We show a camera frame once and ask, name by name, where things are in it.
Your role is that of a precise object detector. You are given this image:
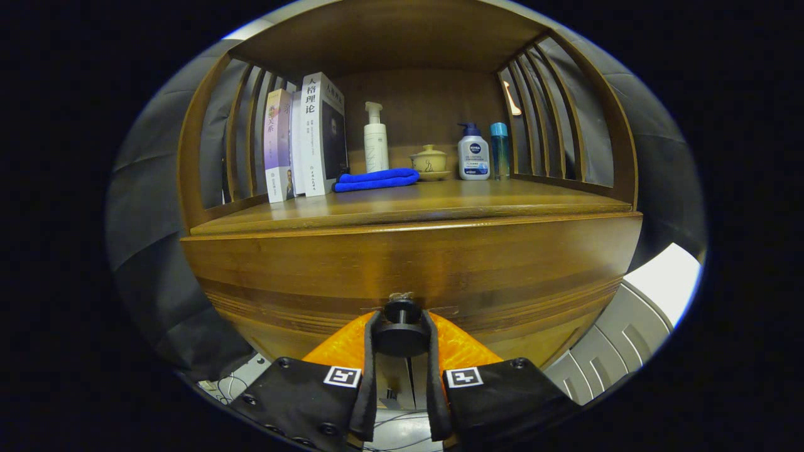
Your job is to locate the purple book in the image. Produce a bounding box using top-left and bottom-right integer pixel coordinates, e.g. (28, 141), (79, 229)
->
(264, 89), (296, 203)

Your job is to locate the teal bottle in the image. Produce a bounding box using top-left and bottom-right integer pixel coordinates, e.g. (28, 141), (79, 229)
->
(490, 122), (511, 181)

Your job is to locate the blue folded cloth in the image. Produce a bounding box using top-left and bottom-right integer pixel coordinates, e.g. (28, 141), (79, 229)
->
(332, 168), (420, 193)

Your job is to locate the black drawer knob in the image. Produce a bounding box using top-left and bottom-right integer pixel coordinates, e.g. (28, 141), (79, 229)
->
(375, 292), (431, 358)

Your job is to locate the thick white book dark cover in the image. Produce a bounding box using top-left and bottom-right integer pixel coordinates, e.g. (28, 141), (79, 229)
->
(300, 72), (349, 197)

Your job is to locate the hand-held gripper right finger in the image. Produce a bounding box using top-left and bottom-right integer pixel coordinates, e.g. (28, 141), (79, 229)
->
(421, 309), (582, 449)

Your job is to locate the tangle of black cables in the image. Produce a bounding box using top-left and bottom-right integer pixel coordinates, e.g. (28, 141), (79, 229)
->
(367, 408), (440, 451)

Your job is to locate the wooden countertop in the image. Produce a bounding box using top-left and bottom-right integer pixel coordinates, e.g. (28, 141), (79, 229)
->
(188, 178), (634, 238)

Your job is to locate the wooden cabinet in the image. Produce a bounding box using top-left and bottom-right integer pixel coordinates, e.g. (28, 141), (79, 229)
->
(177, 0), (644, 409)

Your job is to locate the white lotion bottle blue cap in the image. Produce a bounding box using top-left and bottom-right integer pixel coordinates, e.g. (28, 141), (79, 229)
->
(457, 122), (491, 181)

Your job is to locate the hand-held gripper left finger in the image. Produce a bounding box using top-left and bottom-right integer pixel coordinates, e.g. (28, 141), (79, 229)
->
(229, 309), (384, 451)

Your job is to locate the white and grey box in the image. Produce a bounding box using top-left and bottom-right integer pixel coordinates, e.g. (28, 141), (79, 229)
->
(543, 243), (701, 406)

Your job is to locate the white pump bottle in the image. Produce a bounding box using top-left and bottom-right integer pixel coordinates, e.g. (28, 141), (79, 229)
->
(364, 102), (389, 174)

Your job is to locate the black backdrop cloth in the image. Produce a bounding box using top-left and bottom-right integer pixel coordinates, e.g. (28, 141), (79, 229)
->
(106, 35), (707, 380)

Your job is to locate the thin white book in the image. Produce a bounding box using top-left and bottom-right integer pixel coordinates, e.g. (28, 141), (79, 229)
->
(289, 88), (308, 195)

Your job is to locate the beige lidded tea bowl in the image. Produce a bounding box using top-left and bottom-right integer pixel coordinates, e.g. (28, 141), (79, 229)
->
(410, 144), (452, 181)

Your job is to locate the wooden drawer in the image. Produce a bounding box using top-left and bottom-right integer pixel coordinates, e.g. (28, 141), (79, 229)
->
(180, 212), (644, 371)

